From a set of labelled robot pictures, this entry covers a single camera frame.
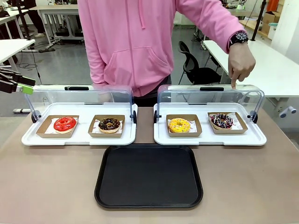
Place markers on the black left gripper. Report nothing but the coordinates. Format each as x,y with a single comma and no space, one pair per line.
7,81

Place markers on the person's left forearm pink sleeve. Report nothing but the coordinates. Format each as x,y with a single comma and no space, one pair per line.
224,21

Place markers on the brown cardboard donut tray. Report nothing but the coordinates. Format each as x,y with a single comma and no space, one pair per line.
241,127
43,130
93,134
196,130

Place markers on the red glazed donut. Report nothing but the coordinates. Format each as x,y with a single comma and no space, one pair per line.
59,126

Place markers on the chocolate donut with nut crumbs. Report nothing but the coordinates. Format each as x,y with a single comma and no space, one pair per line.
108,127

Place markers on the yellow sprinkled donut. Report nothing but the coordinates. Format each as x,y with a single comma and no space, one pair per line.
174,127

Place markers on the black serving tray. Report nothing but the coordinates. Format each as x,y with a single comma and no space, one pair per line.
149,177

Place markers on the dark chocolate striped donut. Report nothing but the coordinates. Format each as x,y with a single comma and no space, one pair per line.
216,122

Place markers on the person's left hand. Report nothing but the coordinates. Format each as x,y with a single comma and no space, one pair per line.
241,63

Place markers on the small white table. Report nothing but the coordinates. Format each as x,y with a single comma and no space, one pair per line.
11,49

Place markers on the clear display case lid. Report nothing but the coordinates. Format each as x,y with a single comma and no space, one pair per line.
210,96
70,95

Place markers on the white display case base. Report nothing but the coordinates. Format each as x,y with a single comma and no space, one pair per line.
210,140
81,109

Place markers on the person in black trousers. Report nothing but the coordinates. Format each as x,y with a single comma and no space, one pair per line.
37,18

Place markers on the grey desk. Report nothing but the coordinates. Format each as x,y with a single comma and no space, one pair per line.
56,8

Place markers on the person in pink hoodie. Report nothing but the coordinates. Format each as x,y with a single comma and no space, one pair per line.
130,46

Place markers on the black office chair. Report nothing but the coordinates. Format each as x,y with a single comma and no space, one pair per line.
201,72

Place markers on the black wristwatch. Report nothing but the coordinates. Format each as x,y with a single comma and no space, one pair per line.
240,37

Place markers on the black pole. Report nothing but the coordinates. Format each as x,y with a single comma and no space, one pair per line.
258,21

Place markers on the large white table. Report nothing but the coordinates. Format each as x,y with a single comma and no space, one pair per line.
273,67

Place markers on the cardboard box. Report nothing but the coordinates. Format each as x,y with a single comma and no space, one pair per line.
269,21

